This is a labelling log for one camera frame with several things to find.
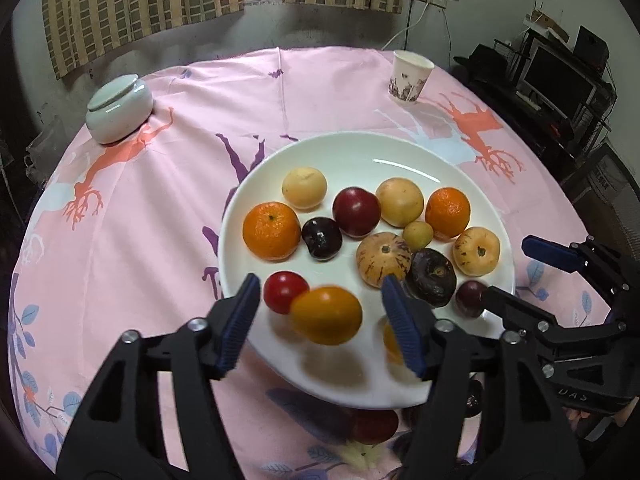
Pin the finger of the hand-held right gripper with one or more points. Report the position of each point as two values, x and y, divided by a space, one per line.
550 252
515 305

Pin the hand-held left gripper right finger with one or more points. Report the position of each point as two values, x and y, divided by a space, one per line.
402 317

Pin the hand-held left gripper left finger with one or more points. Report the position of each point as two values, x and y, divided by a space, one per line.
244 310

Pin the red tomato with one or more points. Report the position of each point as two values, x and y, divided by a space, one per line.
282 290
373 426

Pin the small dark red plum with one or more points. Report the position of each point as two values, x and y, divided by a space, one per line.
469 299

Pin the dark purple stemmed fruit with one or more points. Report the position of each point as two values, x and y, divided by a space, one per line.
430 277

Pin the striped yellow pepino melon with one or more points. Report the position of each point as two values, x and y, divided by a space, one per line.
382 259
476 251

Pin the small yellow fruit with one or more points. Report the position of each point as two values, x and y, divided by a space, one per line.
418 235

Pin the large orange mandarin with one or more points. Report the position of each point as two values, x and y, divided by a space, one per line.
271 230

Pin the dark purple plum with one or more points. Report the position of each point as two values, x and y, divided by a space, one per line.
322 238

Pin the white oval plate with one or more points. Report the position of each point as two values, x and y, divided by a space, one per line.
350 165

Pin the person's right hand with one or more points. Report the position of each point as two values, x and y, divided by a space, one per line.
577 419

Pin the grey chair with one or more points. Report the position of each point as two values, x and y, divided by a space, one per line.
607 185

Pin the large dark purple fruit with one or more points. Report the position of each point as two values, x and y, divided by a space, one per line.
472 399

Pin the small orange mandarin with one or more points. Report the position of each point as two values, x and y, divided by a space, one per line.
448 212

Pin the pale yellow round fruit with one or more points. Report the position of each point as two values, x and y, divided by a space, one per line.
304 188
399 202

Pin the pink floral tablecloth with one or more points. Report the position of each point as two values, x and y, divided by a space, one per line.
165 220

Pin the computer monitor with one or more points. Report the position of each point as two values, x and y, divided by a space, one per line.
560 80

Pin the black speaker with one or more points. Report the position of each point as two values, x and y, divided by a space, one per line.
592 45

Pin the printed paper cup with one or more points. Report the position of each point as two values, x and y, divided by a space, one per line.
409 77

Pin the cardboard box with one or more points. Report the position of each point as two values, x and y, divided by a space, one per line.
547 25

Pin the pale green lidded jar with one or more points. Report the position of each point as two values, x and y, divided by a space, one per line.
120 110

